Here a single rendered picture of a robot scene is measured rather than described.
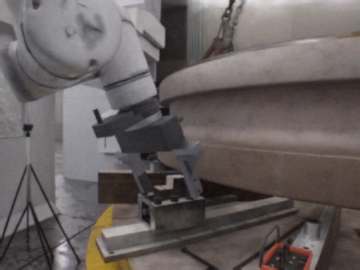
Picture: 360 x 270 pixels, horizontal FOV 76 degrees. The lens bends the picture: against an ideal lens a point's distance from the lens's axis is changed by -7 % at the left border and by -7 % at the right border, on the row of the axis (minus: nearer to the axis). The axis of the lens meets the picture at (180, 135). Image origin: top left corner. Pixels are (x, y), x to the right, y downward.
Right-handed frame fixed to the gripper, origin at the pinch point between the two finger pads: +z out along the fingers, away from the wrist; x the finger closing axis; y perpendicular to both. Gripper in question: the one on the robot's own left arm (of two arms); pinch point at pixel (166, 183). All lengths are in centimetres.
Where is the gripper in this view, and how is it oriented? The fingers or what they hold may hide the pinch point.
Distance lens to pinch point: 50.6
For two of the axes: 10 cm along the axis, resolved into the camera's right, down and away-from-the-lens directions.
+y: 5.4, -4.2, 7.3
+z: 3.1, 9.1, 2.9
